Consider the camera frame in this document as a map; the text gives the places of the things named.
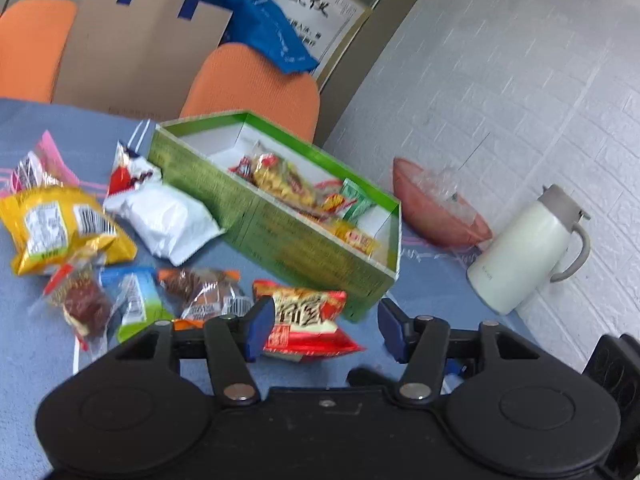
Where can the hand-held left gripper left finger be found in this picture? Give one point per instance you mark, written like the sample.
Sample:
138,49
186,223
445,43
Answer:
260,325

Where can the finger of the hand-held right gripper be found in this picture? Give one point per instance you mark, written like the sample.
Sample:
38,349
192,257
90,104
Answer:
457,366

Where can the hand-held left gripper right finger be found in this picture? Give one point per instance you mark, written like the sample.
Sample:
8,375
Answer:
392,327

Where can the large red snack packet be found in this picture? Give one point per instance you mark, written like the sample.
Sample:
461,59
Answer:
305,320

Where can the brown packet with orange ends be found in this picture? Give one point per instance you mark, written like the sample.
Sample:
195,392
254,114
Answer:
200,290

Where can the green cardboard box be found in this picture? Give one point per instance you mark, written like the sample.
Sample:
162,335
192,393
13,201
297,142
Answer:
280,240

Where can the yellow bread packet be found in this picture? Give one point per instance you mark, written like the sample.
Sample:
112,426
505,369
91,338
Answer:
357,240

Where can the blue green snack packet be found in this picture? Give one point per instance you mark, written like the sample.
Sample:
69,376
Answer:
132,300

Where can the green pea snack packet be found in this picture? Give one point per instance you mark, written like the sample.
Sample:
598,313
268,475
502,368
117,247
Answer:
356,200

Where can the small red yellow snack packet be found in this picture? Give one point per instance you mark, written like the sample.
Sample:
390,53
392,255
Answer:
334,205

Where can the white foil snack packet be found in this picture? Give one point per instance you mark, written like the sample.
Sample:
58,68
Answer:
165,220

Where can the orange yellow snack packet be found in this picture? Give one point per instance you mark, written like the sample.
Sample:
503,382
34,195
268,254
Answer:
285,185

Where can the dark red date packet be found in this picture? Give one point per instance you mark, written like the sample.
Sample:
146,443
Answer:
80,305

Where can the red white black snack packet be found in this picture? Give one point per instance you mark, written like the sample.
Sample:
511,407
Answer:
131,170

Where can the golden yellow foil snack packet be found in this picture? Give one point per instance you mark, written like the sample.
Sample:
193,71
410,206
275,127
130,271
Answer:
55,225

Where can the pink-edged cracker packet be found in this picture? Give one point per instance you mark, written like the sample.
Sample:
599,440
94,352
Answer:
40,165

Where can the pink plastic bowl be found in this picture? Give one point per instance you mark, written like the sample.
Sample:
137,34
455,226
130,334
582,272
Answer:
440,225

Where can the white thermos jug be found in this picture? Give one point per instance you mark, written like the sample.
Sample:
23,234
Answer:
520,250

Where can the clear plastic wrap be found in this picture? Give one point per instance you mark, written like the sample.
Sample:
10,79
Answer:
442,190

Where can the orange chair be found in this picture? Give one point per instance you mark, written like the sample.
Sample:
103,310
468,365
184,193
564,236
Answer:
255,90
30,45

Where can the blue plastic bag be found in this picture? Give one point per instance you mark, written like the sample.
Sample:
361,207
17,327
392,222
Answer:
270,30

